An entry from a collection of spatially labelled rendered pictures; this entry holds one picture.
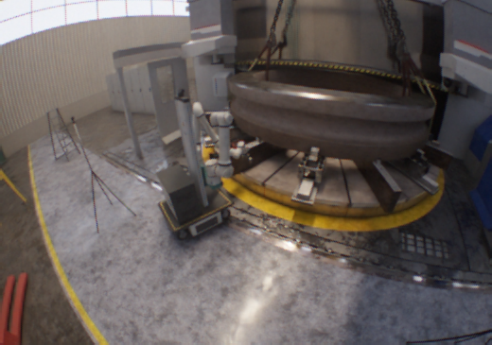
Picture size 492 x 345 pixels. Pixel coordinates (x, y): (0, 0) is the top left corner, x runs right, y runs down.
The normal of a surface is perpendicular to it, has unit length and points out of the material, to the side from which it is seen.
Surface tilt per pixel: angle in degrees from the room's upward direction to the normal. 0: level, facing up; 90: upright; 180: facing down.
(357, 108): 90
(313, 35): 90
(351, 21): 90
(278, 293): 0
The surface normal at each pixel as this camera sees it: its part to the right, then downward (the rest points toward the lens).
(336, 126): -0.36, 0.48
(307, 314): -0.05, -0.86
